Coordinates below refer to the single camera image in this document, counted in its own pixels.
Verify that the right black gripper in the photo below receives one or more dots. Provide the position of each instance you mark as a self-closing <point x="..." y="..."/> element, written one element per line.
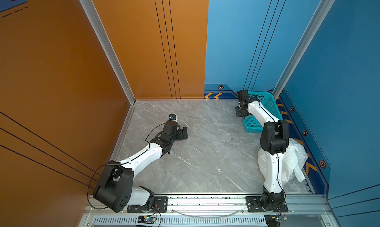
<point x="237" y="113"/>

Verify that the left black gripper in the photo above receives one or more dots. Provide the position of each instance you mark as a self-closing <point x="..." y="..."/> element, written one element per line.
<point x="181" y="137"/>

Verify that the teal plastic basket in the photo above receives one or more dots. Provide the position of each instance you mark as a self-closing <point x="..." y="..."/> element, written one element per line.
<point x="267" y="107"/>

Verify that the white plastic bag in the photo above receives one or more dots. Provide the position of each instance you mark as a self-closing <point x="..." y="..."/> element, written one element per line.
<point x="294" y="159"/>

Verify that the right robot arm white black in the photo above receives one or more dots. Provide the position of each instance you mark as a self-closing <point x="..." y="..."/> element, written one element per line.
<point x="274" y="141"/>

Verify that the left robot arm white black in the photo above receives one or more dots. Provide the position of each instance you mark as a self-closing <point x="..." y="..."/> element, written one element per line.
<point x="115" y="186"/>

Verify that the left green circuit board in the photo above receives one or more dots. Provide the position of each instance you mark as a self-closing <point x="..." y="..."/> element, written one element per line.
<point x="146" y="221"/>

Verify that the right circuit board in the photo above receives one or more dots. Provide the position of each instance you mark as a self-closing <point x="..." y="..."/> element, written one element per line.
<point x="275" y="220"/>

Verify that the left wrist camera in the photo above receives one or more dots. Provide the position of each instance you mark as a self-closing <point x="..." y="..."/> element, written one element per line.
<point x="173" y="117"/>

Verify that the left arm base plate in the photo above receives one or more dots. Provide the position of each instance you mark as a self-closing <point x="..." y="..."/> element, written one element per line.
<point x="160" y="203"/>

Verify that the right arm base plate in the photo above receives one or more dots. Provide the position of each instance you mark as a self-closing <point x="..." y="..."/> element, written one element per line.
<point x="254" y="205"/>

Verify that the aluminium mounting rail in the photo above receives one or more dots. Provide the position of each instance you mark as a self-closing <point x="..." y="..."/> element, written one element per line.
<point x="216" y="210"/>

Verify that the right aluminium corner post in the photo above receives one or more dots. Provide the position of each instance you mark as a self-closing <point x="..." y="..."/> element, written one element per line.
<point x="314" y="24"/>

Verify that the aluminium corner post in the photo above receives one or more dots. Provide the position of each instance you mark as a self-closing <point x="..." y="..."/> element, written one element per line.
<point x="100" y="31"/>
<point x="314" y="24"/>

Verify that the left aluminium corner post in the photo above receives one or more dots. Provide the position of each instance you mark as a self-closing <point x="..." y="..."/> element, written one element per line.
<point x="100" y="31"/>

